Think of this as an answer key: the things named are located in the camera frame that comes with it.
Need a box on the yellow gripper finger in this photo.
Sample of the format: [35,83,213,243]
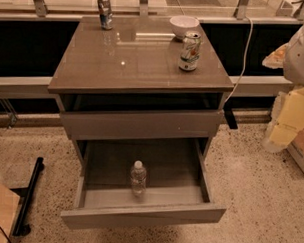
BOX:
[262,87,304,153]
[262,43,288,69]

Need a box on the clear plastic water bottle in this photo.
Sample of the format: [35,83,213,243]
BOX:
[130,160,147,196]

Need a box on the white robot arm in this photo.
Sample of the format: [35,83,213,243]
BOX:
[262,24,304,153]

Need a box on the open grey drawer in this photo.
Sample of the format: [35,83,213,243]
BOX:
[61,138,226,229]

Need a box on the grey drawer cabinet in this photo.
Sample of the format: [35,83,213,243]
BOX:
[48,17,233,157]

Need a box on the closed grey drawer front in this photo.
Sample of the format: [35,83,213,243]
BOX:
[60,110,223,140]

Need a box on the cardboard box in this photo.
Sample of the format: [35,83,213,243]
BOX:
[287,129,304,173]

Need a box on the white green soda can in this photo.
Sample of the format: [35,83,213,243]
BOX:
[178,31,201,71]

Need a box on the white ceramic bowl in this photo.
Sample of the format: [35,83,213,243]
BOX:
[169,15,199,39]

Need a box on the blue silver soda can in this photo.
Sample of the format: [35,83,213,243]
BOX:
[97,0,113,30]

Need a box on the metal window railing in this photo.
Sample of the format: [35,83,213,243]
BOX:
[0,0,304,25]

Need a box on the black metal bar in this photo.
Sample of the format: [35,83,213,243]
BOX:
[12,157,44,236]

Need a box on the white hanging cable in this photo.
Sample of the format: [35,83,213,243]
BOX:
[224,15,255,105]

